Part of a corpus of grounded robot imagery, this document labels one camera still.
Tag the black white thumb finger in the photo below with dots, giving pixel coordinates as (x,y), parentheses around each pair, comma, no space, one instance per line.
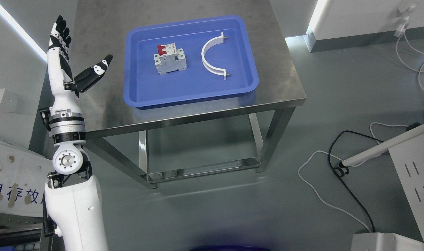
(91,75)

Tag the blue plastic tray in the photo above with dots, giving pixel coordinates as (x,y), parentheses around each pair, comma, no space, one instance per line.
(145,88)

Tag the white curved bracket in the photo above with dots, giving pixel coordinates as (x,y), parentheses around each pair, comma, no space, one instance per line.
(211,54)

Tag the white sign board blue text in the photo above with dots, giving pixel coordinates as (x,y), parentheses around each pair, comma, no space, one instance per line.
(23,175)

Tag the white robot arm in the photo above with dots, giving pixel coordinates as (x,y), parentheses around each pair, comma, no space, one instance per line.
(72,200)

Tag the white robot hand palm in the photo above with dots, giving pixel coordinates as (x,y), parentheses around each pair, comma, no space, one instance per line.
(59,74)

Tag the black white stacked fingers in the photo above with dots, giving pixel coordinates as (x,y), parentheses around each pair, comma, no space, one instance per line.
(59,36)

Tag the white box device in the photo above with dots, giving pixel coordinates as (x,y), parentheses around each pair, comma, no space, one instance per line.
(384,242)

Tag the white perforated cabinet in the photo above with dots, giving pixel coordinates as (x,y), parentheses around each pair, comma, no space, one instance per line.
(408,159)

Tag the white slanted pole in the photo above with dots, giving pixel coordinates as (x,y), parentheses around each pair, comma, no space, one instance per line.
(381,148)

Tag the white red circuit breaker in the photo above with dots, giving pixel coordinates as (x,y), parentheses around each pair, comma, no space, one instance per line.
(169,58)

